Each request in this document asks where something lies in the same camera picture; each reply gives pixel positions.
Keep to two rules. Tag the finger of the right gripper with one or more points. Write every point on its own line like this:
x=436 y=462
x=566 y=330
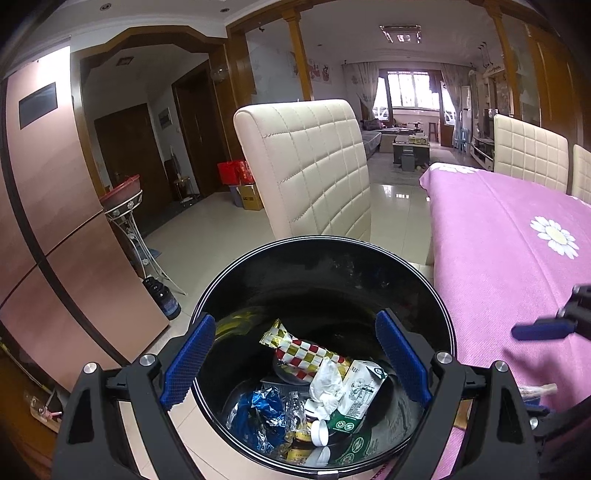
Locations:
x=544 y=330

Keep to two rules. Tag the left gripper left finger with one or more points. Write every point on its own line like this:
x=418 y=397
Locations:
x=92 y=443

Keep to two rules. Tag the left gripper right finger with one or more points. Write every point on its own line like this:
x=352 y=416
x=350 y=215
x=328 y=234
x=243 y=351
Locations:
x=498 y=442

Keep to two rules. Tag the green white medicine box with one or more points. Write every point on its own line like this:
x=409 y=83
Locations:
x=362 y=382

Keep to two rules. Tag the blue foil wrapper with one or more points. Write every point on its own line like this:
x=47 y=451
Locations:
x=255 y=415

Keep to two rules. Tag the white tissue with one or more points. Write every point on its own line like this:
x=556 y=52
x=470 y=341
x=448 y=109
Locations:
x=326 y=390

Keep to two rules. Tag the clear plastic wrapper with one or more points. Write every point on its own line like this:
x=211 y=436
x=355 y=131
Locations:
x=294 y=414

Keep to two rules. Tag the red white checkered wrapper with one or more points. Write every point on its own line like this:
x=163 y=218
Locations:
x=298 y=358

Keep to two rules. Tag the blue torn paper carton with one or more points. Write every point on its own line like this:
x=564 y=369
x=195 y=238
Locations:
x=532 y=393

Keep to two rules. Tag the white bottle cap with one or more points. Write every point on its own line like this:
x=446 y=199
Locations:
x=319 y=433

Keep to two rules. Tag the black round trash bin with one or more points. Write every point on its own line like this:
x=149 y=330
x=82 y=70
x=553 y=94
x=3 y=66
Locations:
x=325 y=290

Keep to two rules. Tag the pink floral tablecloth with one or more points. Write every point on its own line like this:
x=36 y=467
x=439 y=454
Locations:
x=507 y=252

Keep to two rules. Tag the rose gold refrigerator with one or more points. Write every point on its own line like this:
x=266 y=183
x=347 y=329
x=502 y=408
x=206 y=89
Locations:
x=69 y=296

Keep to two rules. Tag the cream chair far right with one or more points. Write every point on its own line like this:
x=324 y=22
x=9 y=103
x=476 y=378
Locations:
x=581 y=174

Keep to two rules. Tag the cream chair far side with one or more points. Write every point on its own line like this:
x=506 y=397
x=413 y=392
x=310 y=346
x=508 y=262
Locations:
x=531 y=153

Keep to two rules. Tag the dark bottle on floor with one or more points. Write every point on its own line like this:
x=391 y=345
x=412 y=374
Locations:
x=163 y=297

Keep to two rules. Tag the coffee table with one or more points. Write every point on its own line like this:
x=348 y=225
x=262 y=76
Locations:
x=411 y=153

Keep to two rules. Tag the metal stand with red basin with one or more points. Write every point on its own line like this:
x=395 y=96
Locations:
x=119 y=205

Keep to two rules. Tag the grey sofa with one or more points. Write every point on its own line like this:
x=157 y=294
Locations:
x=371 y=131

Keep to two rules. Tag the window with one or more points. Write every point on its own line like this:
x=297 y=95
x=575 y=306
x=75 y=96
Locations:
x=409 y=90

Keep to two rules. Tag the cardboard box on floor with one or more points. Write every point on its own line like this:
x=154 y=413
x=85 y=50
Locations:
x=246 y=197

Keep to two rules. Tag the cream chair near bin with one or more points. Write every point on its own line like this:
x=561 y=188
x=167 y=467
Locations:
x=310 y=167

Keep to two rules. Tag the ceiling lamp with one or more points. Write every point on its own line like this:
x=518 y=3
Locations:
x=402 y=33

